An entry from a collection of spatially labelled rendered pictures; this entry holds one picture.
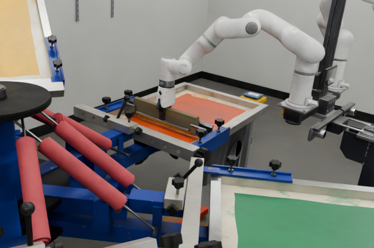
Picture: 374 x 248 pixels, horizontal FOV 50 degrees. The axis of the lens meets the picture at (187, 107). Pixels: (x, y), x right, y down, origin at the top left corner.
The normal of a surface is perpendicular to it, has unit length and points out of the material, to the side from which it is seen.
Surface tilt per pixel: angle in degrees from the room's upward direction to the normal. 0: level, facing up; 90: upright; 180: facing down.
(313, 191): 90
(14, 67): 32
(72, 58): 90
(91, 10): 90
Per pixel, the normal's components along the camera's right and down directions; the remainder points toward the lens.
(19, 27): 0.29, -0.60
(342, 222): 0.08, -0.93
